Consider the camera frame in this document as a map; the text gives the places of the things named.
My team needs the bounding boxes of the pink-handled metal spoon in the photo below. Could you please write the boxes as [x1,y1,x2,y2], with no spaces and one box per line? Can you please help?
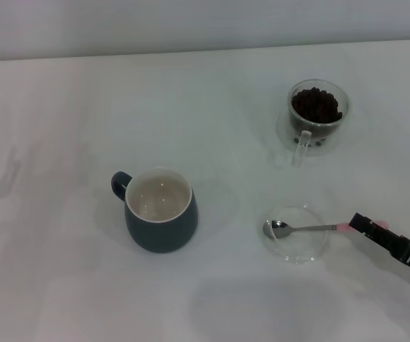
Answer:
[261,218,391,240]

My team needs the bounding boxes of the dark green ceramic mug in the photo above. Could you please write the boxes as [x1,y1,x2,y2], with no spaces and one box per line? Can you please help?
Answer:
[110,165,199,254]

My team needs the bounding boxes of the double-walled glass cup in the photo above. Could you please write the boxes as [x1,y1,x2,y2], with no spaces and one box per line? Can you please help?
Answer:
[275,78,352,167]

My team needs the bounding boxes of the coffee beans pile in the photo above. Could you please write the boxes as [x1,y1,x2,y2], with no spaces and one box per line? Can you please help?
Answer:
[290,86,344,124]

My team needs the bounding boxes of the small clear glass dish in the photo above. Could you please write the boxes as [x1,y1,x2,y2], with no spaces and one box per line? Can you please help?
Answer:
[261,203,332,266]

